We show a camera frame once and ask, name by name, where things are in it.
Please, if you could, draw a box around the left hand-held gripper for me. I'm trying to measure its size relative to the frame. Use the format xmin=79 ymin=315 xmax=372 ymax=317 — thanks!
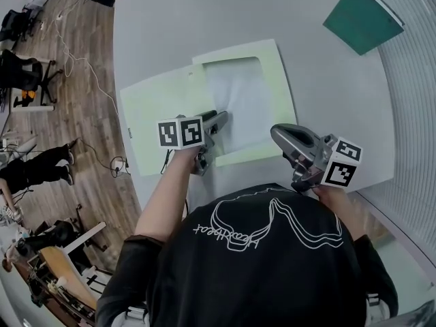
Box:
xmin=157 ymin=110 xmax=230 ymax=177

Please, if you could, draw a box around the green hardcover book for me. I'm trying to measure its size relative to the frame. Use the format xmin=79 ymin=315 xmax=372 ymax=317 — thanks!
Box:
xmin=322 ymin=0 xmax=406 ymax=57

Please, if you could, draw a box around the person's black printed t-shirt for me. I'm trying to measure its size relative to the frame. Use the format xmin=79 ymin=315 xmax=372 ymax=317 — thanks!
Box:
xmin=96 ymin=182 xmax=399 ymax=327

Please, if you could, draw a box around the white desk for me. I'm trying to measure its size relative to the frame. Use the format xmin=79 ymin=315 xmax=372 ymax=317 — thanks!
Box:
xmin=9 ymin=86 xmax=55 ymax=112
xmin=63 ymin=221 xmax=107 ymax=255

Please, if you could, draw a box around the black office chair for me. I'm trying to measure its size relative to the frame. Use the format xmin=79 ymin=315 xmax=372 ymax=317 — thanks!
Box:
xmin=0 ymin=48 xmax=65 ymax=106
xmin=0 ymin=7 xmax=44 ymax=43

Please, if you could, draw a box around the white A4 paper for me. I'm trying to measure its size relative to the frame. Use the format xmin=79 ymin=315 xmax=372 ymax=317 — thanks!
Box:
xmin=203 ymin=56 xmax=274 ymax=156

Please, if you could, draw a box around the pale green paper envelope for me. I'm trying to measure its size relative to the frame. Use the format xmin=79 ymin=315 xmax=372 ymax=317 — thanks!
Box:
xmin=119 ymin=38 xmax=298 ymax=177

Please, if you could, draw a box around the black cable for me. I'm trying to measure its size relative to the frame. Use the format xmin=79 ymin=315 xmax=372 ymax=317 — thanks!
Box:
xmin=72 ymin=137 xmax=131 ymax=177

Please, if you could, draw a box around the white cable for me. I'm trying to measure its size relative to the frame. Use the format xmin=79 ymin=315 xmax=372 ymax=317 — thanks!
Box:
xmin=50 ymin=7 xmax=121 ymax=116

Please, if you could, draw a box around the white shoulder strap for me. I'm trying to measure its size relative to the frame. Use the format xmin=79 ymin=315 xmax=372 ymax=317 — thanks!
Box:
xmin=125 ymin=306 xmax=148 ymax=327
xmin=365 ymin=293 xmax=390 ymax=327

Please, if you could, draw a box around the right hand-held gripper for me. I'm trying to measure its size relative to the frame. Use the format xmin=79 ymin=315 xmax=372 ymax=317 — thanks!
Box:
xmin=270 ymin=123 xmax=363 ymax=194

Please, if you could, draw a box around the person's right forearm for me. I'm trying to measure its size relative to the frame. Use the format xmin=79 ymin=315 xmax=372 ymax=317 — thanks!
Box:
xmin=312 ymin=185 xmax=369 ymax=243

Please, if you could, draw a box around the curved wooden board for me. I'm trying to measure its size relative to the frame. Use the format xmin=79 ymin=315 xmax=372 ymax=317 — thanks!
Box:
xmin=38 ymin=245 xmax=99 ymax=310

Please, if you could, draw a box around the person's left forearm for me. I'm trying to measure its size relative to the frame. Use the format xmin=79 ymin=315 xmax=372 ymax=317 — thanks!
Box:
xmin=134 ymin=146 xmax=206 ymax=242

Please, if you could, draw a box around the white power strip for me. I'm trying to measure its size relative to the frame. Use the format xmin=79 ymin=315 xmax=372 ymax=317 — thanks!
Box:
xmin=112 ymin=157 xmax=129 ymax=175

